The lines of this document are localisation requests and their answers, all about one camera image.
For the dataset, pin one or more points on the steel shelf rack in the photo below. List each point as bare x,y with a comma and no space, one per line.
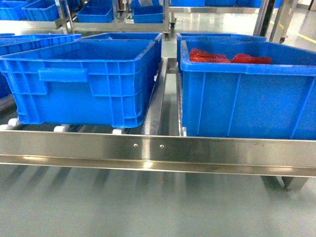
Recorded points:
160,143

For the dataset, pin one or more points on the red parts in bin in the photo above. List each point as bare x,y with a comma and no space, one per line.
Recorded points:
201,56

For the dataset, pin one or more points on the empty blue plastic bin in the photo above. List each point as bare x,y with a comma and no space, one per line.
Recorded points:
85,82

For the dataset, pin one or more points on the blue bin with red parts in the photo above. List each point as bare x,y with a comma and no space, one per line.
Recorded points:
275,101

